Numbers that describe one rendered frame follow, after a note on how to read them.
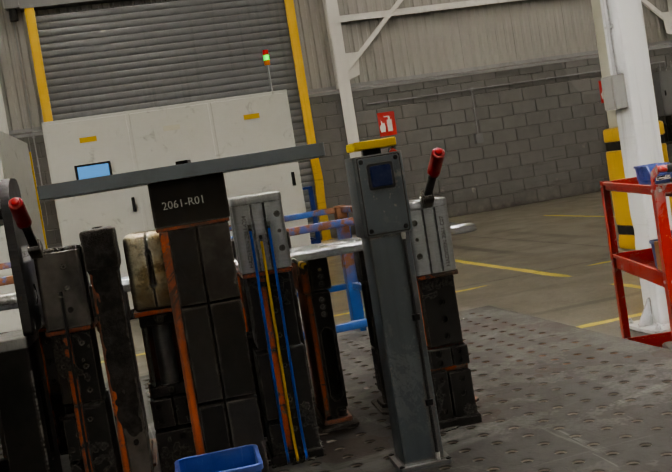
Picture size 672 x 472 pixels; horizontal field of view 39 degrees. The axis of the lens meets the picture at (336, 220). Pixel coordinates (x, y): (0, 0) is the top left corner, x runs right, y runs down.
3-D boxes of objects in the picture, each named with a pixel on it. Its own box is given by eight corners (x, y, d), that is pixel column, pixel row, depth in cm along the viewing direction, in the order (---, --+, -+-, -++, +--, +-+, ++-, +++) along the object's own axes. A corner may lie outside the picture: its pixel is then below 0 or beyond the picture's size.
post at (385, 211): (438, 449, 140) (392, 151, 138) (453, 463, 133) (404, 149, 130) (388, 459, 139) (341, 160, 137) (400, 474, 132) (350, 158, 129)
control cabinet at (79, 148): (77, 330, 911) (32, 74, 898) (77, 324, 963) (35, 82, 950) (318, 284, 972) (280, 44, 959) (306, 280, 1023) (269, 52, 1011)
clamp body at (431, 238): (471, 407, 160) (438, 194, 158) (493, 422, 149) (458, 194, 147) (416, 418, 159) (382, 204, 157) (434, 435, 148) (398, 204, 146)
